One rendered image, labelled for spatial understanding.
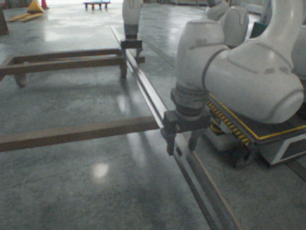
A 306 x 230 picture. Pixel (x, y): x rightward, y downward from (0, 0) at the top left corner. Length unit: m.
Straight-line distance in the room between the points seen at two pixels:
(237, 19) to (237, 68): 0.94
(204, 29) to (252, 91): 0.17
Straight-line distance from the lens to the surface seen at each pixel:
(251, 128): 1.12
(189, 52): 0.44
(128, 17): 1.19
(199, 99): 0.50
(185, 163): 0.60
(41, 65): 1.73
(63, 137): 1.02
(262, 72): 0.35
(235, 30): 1.30
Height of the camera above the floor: 0.93
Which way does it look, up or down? 35 degrees down
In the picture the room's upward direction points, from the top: 4 degrees clockwise
